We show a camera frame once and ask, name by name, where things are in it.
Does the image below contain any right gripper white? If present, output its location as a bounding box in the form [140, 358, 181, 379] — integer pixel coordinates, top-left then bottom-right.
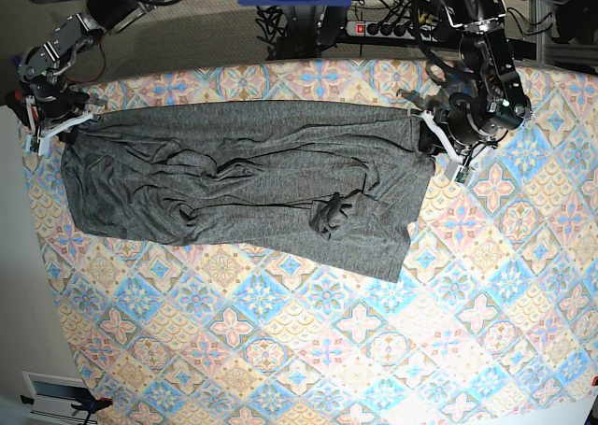
[24, 95, 94, 155]

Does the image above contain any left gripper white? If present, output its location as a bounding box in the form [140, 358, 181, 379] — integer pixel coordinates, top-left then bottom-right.
[410, 109, 497, 184]

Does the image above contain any grey t-shirt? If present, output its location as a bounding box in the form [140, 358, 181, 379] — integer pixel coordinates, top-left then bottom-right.
[61, 101, 434, 282]

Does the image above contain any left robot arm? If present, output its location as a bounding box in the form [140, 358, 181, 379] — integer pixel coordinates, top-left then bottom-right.
[410, 0, 570, 184]

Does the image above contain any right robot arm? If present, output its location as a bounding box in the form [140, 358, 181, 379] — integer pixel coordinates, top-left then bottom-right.
[7, 0, 183, 155]

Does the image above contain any red black table clamp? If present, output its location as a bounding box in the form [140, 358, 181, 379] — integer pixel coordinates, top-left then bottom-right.
[5, 91, 30, 128]

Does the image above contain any white power strip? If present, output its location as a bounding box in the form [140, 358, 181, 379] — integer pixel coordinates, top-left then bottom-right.
[345, 21, 414, 40]

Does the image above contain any patterned tile tablecloth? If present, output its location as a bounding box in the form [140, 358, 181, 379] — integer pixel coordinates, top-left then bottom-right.
[23, 67, 597, 424]

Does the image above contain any white floor vent box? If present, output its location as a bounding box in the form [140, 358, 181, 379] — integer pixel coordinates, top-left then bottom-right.
[21, 371, 91, 424]

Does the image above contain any blue black bottom clamp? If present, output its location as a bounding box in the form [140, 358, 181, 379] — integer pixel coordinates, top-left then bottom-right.
[71, 398, 113, 424]

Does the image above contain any aluminium frame post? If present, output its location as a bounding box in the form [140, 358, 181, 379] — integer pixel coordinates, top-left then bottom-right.
[529, 0, 553, 65]

